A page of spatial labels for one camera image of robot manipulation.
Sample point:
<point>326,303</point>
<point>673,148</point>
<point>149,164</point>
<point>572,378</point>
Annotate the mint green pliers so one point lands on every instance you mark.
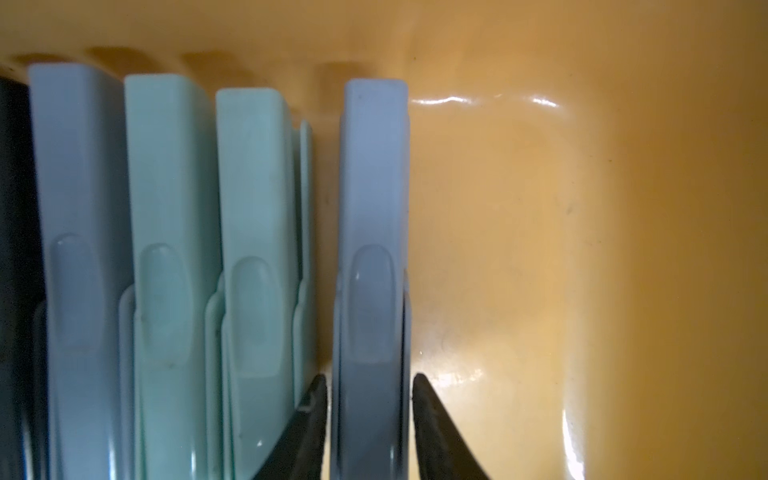
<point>268,333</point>
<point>174,203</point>

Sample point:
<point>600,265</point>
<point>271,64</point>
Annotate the black pruning pliers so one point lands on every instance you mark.
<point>23,424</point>

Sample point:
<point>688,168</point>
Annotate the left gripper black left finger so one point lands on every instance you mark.
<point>298,454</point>

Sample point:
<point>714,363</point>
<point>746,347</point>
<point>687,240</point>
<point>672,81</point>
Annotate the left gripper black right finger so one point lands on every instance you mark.
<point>441,450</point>

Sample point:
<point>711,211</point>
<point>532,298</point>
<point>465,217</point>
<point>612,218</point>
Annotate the yellow plastic storage tray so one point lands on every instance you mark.
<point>588,202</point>

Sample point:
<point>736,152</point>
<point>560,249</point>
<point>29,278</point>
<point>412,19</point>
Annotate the grey pruning pliers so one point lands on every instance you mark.
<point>80,153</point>

